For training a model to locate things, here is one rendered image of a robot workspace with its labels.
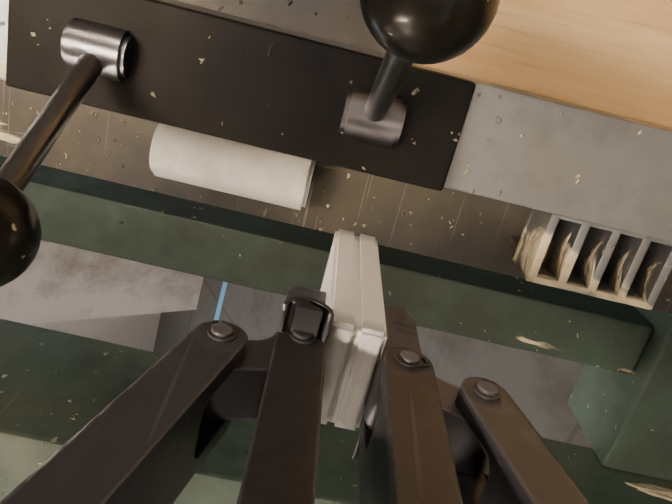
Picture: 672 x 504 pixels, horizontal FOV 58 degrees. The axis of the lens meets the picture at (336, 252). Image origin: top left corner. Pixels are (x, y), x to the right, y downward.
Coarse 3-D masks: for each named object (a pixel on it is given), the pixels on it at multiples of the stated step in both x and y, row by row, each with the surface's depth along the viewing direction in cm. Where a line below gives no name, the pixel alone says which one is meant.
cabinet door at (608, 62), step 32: (512, 0) 28; (544, 0) 28; (576, 0) 28; (608, 0) 28; (640, 0) 27; (512, 32) 28; (544, 32) 28; (576, 32) 28; (608, 32) 28; (640, 32) 28; (448, 64) 29; (480, 64) 29; (512, 64) 29; (544, 64) 29; (576, 64) 29; (608, 64) 29; (640, 64) 28; (544, 96) 29; (576, 96) 29; (608, 96) 29; (640, 96) 29
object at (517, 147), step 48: (0, 0) 26; (0, 48) 27; (480, 96) 27; (528, 96) 27; (480, 144) 28; (528, 144) 28; (576, 144) 28; (624, 144) 28; (480, 192) 29; (528, 192) 29; (576, 192) 29; (624, 192) 29
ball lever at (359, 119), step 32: (384, 0) 15; (416, 0) 15; (448, 0) 15; (480, 0) 15; (384, 32) 16; (416, 32) 15; (448, 32) 15; (480, 32) 16; (384, 64) 21; (352, 96) 26; (384, 96) 23; (352, 128) 26; (384, 128) 26
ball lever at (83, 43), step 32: (64, 32) 25; (96, 32) 25; (96, 64) 25; (128, 64) 26; (64, 96) 23; (32, 128) 22; (32, 160) 21; (0, 192) 19; (0, 224) 18; (32, 224) 19; (0, 256) 18; (32, 256) 20
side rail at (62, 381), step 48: (0, 336) 41; (48, 336) 42; (0, 384) 37; (48, 384) 38; (96, 384) 39; (0, 432) 34; (48, 432) 34; (240, 432) 38; (336, 432) 40; (0, 480) 35; (192, 480) 34; (240, 480) 35; (336, 480) 36; (576, 480) 42; (624, 480) 43
